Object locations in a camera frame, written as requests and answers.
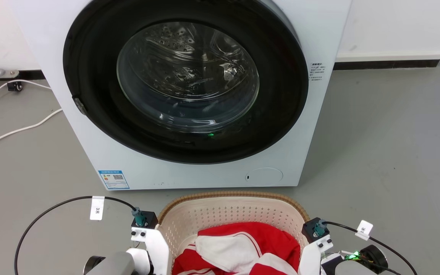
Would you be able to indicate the beige perforated laundry basket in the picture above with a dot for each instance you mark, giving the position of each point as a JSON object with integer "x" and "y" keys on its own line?
{"x": 227, "y": 212}

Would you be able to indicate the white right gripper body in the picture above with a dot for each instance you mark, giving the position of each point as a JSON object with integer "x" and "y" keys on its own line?
{"x": 311, "y": 259}

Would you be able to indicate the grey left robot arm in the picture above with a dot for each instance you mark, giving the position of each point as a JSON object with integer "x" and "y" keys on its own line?
{"x": 115, "y": 265}

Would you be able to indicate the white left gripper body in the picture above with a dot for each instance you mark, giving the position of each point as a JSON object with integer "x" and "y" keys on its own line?
{"x": 158, "y": 246}

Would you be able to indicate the blue energy label sticker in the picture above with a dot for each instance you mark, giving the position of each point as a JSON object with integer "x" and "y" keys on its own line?
{"x": 114, "y": 179}

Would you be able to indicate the round white filter cover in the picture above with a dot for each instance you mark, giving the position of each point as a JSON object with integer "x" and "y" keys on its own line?
{"x": 266, "y": 176}

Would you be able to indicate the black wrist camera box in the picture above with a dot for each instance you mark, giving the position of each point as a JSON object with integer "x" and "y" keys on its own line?
{"x": 312, "y": 229}
{"x": 147, "y": 219}

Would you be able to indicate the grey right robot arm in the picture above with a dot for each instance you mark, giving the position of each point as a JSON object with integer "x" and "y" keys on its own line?
{"x": 357, "y": 269}

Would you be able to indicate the red and white garment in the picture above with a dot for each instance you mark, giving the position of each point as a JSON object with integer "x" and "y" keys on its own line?
{"x": 243, "y": 248}

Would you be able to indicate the small white text sticker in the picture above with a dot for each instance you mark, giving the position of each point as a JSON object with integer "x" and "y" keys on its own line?
{"x": 316, "y": 71}

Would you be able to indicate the round black washer door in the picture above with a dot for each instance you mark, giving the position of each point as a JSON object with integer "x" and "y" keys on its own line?
{"x": 94, "y": 68}

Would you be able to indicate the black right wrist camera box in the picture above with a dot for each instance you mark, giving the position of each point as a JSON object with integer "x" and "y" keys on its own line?
{"x": 312, "y": 229}

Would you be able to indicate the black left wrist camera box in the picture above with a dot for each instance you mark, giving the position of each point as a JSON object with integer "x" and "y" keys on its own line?
{"x": 147, "y": 219}

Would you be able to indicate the white front-loading washing machine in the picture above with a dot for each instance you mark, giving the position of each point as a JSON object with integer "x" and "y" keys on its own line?
{"x": 189, "y": 173}

